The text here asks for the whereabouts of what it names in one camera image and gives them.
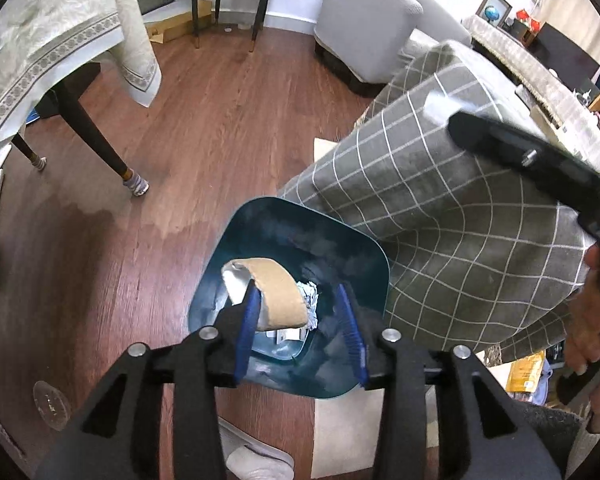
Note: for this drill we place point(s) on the dark wooden side table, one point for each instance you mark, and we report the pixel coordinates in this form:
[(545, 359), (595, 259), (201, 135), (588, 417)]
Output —
[(90, 130)]

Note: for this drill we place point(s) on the small red flags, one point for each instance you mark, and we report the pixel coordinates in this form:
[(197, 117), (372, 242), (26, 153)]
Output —
[(525, 14)]

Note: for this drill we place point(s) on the white paper ball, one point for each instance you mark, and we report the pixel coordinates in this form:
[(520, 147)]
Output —
[(310, 300)]

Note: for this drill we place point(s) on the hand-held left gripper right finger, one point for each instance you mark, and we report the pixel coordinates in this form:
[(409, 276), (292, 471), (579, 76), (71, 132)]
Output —
[(352, 340)]

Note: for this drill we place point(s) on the beige patterned tablecloth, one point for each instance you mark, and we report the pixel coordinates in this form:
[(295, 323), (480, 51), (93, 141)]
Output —
[(45, 35)]

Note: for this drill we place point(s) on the white slipper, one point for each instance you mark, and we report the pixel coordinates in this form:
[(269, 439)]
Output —
[(255, 460)]

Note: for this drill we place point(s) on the clear plastic lid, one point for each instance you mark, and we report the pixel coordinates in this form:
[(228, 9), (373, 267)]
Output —
[(50, 405)]

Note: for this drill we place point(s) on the teal trash bin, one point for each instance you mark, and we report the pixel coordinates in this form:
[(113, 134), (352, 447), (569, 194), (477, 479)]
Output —
[(280, 230)]

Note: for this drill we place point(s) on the person's right hand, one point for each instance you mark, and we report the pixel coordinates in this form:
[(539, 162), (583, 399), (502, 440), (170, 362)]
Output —
[(585, 320)]

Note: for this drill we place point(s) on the small blue globe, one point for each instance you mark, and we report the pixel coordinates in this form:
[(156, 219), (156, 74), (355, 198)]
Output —
[(492, 12)]

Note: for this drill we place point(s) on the grey armchair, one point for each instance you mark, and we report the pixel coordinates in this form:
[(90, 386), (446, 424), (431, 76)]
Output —
[(360, 20)]

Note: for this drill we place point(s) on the brown wooden box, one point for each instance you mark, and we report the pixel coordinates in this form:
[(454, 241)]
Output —
[(522, 31)]

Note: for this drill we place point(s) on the yellow bag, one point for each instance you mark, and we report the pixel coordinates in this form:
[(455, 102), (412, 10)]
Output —
[(525, 375)]

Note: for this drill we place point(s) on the grey checked tablecloth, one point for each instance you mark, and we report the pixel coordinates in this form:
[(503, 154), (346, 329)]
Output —
[(455, 220)]

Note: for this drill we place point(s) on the person's grey clothing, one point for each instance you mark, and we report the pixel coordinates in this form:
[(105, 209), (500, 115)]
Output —
[(550, 440)]

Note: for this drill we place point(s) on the white floor mat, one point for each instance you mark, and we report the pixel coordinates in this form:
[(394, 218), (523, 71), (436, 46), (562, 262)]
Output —
[(350, 425)]

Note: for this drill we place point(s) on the striped table leg sock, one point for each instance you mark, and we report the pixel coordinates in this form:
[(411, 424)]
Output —
[(136, 182), (38, 163)]

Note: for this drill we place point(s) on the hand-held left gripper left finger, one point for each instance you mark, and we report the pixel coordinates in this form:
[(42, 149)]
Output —
[(247, 330)]

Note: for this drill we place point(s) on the brown cardboard tape roll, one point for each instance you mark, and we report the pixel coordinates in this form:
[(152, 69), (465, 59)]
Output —
[(280, 290)]

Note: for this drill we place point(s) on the black monitor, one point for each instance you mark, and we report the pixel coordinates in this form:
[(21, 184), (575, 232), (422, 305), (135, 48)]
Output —
[(565, 55)]

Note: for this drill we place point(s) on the beige fringed desk cloth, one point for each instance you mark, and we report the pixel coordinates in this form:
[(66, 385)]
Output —
[(510, 45)]

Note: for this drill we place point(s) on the flat cardboard box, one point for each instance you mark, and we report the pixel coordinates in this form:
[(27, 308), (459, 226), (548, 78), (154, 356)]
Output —
[(180, 25)]

